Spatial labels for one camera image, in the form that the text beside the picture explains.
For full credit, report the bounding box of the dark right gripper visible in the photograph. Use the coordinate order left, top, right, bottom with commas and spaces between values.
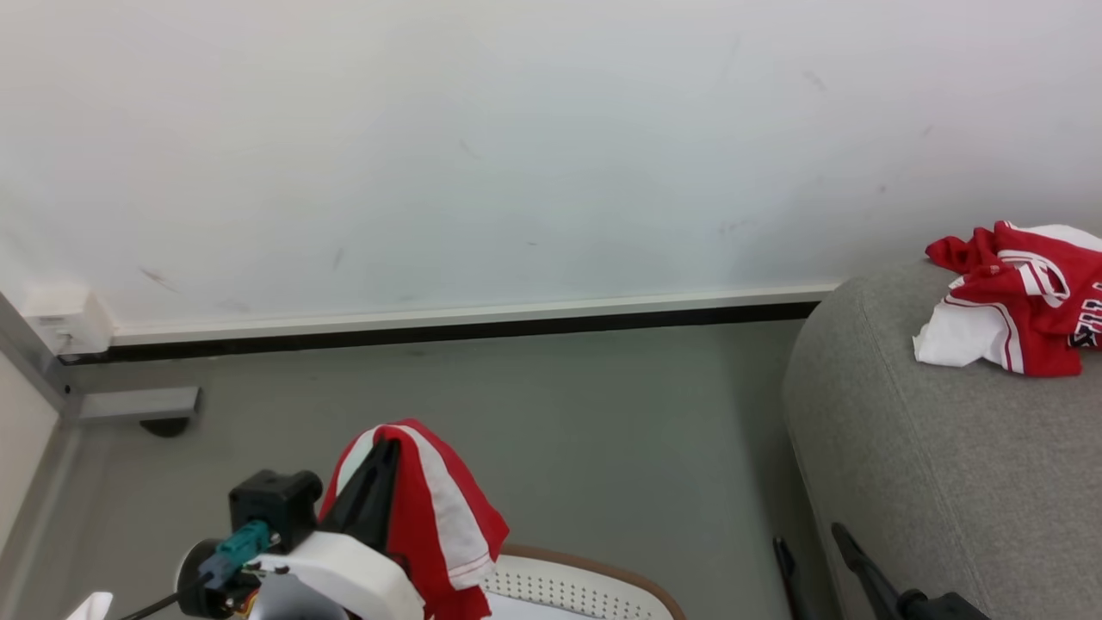
772, 523, 993, 620

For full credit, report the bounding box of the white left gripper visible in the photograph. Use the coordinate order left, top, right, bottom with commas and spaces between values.
248, 438, 425, 620

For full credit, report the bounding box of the red and white striped garment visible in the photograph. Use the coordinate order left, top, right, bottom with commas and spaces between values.
319, 418, 511, 620

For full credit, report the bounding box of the red and white printed jersey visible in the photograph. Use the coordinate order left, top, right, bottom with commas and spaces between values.
913, 220, 1102, 378

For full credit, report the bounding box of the white perforated basket brown rim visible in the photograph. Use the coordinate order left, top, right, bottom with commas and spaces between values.
478, 544, 687, 620

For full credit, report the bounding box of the grey fabric sofa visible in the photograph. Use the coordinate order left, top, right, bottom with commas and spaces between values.
782, 254, 1102, 620

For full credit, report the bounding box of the white and black baseboard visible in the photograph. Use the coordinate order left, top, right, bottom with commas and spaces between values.
59, 280, 842, 367

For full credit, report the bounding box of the black cable with teal plug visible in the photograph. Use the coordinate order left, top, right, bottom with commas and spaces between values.
115, 519, 273, 620

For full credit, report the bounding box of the white partition with grey frame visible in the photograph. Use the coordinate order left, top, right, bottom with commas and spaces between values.
0, 293, 203, 620

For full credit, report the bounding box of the white wall socket box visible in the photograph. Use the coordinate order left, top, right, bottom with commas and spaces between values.
21, 282, 115, 356

